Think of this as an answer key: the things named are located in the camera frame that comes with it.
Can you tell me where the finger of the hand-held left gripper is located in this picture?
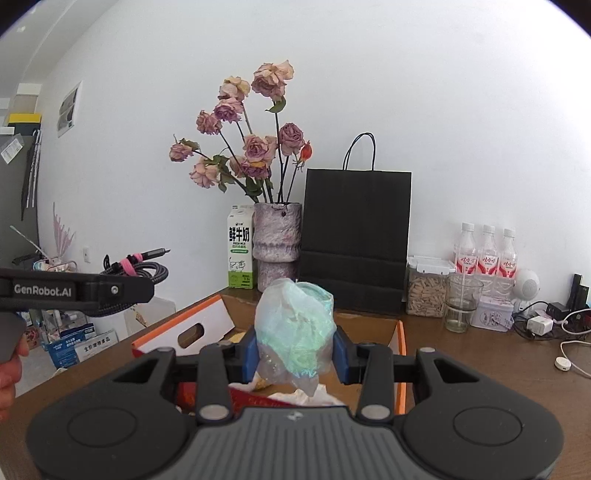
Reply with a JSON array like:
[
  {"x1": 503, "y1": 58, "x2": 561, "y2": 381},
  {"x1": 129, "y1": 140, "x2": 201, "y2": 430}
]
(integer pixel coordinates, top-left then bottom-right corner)
[{"x1": 81, "y1": 272, "x2": 156, "y2": 309}]

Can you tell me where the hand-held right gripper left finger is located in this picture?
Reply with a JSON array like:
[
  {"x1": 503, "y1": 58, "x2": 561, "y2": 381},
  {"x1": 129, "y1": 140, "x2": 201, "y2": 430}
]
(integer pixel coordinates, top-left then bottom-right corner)
[{"x1": 113, "y1": 327, "x2": 258, "y2": 425}]

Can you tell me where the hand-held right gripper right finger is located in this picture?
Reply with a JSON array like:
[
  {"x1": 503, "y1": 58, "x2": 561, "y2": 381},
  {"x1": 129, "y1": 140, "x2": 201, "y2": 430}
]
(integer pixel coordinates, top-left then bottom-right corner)
[{"x1": 333, "y1": 327, "x2": 481, "y2": 423}]

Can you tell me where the translucent plastic bag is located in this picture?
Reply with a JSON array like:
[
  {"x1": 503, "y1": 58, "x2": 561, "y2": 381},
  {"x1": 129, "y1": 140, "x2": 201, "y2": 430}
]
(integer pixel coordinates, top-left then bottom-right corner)
[{"x1": 255, "y1": 278, "x2": 337, "y2": 398}]

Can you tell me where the red orange cardboard box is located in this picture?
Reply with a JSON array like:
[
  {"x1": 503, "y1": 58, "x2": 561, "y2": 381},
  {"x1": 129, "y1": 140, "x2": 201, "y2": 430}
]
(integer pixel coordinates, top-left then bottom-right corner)
[{"x1": 130, "y1": 288, "x2": 407, "y2": 416}]

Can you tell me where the person's left hand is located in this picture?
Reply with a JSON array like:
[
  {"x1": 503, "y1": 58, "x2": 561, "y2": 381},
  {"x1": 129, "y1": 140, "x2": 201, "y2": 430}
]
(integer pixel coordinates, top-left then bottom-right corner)
[{"x1": 0, "y1": 342, "x2": 30, "y2": 422}]

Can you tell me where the blue white box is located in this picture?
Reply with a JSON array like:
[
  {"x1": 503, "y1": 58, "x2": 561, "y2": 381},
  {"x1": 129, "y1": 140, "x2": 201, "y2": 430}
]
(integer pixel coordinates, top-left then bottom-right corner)
[{"x1": 44, "y1": 323, "x2": 98, "y2": 370}]

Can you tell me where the white green milk carton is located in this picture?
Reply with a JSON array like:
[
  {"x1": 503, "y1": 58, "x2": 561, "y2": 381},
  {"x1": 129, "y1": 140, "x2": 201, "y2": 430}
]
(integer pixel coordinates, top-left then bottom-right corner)
[{"x1": 226, "y1": 204, "x2": 256, "y2": 291}]

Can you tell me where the clear jar of seeds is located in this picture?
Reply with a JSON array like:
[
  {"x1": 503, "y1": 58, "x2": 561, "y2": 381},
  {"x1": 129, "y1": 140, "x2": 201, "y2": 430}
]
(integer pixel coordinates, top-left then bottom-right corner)
[{"x1": 406, "y1": 256, "x2": 457, "y2": 318}]

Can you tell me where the purple white textured vase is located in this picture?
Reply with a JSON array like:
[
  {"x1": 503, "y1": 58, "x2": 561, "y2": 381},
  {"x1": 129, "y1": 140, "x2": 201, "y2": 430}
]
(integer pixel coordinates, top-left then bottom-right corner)
[{"x1": 252, "y1": 202, "x2": 303, "y2": 292}]

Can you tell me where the clear glass cup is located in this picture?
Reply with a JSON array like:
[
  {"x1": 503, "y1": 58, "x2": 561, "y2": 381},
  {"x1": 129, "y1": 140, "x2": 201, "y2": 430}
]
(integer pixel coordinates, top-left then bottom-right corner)
[{"x1": 444, "y1": 273, "x2": 484, "y2": 333}]

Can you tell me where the black paper bag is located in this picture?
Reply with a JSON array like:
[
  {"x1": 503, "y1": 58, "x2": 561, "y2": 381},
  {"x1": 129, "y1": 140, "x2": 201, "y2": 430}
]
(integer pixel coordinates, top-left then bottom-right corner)
[{"x1": 299, "y1": 132, "x2": 413, "y2": 316}]

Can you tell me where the white printed tin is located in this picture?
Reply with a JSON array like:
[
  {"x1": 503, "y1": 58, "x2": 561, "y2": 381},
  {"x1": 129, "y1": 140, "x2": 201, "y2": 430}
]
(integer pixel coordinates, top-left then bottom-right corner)
[{"x1": 472, "y1": 295, "x2": 514, "y2": 330}]

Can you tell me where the red label water bottle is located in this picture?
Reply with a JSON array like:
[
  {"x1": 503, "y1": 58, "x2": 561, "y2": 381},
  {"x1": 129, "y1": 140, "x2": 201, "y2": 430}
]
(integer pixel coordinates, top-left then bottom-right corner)
[
  {"x1": 499, "y1": 227, "x2": 519, "y2": 280},
  {"x1": 477, "y1": 224, "x2": 499, "y2": 278},
  {"x1": 455, "y1": 222, "x2": 478, "y2": 278}
]

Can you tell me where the white round speaker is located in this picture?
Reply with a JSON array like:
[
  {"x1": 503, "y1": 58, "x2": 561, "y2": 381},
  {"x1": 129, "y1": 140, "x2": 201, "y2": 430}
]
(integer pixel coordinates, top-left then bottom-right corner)
[{"x1": 513, "y1": 269, "x2": 541, "y2": 315}]

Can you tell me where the white charger plug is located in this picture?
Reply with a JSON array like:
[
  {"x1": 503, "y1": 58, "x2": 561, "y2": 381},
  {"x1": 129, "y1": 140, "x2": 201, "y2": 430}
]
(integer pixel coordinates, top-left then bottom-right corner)
[{"x1": 527, "y1": 315, "x2": 555, "y2": 337}]

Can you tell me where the black upright device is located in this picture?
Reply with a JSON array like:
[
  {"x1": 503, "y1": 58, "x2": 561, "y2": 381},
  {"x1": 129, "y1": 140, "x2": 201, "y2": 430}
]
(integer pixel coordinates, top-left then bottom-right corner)
[{"x1": 571, "y1": 274, "x2": 590, "y2": 310}]

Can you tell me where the dried pink rose bouquet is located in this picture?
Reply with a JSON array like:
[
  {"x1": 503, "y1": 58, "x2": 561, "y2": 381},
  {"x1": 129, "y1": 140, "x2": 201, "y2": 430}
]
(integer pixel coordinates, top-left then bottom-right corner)
[{"x1": 168, "y1": 60, "x2": 315, "y2": 204}]

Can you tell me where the braided cable with pink tie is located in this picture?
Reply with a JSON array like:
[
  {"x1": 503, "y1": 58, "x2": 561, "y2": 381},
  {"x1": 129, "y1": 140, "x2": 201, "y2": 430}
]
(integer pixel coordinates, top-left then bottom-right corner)
[{"x1": 81, "y1": 248, "x2": 171, "y2": 317}]

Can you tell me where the pink feather wall decoration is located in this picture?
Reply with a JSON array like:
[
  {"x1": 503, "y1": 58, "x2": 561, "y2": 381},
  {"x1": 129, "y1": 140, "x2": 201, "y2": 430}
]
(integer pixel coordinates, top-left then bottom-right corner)
[{"x1": 52, "y1": 202, "x2": 77, "y2": 259}]

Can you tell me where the white charger with cables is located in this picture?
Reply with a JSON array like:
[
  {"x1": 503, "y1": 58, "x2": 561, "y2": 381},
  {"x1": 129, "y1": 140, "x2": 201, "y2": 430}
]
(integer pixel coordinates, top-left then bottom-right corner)
[{"x1": 512, "y1": 300, "x2": 555, "y2": 340}]

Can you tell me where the white cable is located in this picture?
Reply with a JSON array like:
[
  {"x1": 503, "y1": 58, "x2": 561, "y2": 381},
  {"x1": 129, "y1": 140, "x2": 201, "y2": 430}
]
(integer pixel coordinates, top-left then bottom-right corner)
[{"x1": 561, "y1": 339, "x2": 591, "y2": 370}]

